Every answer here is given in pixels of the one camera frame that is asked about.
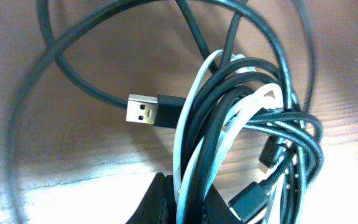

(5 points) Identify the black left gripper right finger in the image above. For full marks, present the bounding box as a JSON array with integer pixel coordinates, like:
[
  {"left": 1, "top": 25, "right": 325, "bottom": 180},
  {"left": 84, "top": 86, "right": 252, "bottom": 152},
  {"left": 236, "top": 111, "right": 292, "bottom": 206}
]
[{"left": 203, "top": 185, "right": 242, "bottom": 224}]

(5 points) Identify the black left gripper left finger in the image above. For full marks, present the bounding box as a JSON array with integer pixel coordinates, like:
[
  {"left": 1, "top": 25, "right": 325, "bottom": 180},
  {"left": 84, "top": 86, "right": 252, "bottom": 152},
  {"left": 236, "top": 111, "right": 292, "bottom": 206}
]
[{"left": 126, "top": 172, "right": 177, "bottom": 224}]

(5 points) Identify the black USB cable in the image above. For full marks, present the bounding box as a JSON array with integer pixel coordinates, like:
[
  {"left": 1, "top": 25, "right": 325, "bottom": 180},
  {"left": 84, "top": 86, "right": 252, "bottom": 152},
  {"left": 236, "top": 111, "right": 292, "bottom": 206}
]
[{"left": 6, "top": 0, "right": 326, "bottom": 224}]

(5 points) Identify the white USB cable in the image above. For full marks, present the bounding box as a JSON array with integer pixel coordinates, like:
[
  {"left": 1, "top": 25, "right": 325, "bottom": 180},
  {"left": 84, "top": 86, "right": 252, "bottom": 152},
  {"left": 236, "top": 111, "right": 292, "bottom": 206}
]
[{"left": 172, "top": 49, "right": 307, "bottom": 224}]

